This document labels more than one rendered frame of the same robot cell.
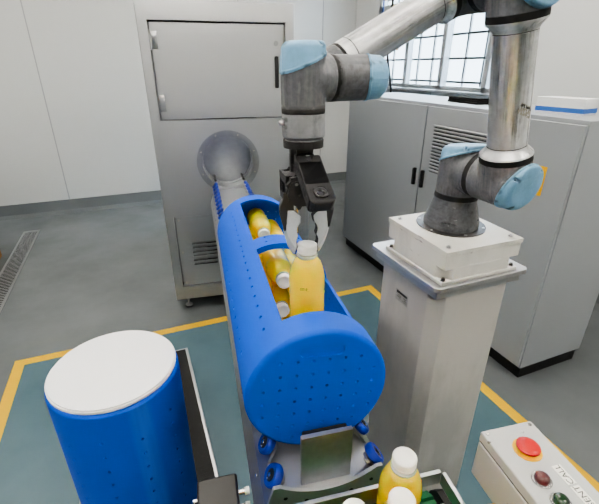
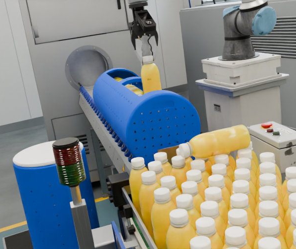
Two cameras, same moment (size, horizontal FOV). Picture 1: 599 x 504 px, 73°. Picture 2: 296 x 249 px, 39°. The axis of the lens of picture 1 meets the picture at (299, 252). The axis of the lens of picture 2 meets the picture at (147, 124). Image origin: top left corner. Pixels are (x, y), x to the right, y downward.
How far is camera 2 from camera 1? 0.86 m
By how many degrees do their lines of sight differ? 9
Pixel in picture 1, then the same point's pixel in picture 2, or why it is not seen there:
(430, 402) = not seen: hidden behind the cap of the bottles
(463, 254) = (243, 66)
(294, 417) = (153, 148)
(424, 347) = not seen: hidden behind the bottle
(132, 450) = (66, 190)
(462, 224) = (242, 52)
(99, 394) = (45, 158)
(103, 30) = not seen: outside the picture
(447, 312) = (243, 106)
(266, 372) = (135, 118)
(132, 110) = not seen: outside the picture
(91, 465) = (44, 201)
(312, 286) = (153, 76)
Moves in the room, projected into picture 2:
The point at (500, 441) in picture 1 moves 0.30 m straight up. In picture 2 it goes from (254, 127) to (248, 36)
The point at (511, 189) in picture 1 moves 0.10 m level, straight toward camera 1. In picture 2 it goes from (257, 21) to (251, 23)
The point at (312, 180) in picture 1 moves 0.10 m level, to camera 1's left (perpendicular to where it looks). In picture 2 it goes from (144, 19) to (116, 22)
